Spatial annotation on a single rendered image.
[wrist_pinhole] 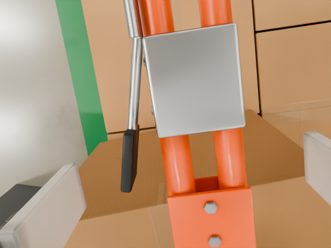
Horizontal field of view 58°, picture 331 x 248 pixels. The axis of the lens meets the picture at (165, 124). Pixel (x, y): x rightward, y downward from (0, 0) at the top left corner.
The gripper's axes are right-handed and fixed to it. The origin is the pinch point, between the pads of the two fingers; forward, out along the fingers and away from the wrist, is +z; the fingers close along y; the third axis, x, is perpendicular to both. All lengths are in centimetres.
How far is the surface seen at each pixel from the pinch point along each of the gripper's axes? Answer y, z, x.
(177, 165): -0.9, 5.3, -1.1
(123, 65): -13, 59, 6
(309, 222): 14.0, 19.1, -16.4
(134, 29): -2.3, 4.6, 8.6
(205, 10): 2.4, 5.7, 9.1
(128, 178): -4.4, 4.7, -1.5
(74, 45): -41, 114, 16
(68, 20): -42, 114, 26
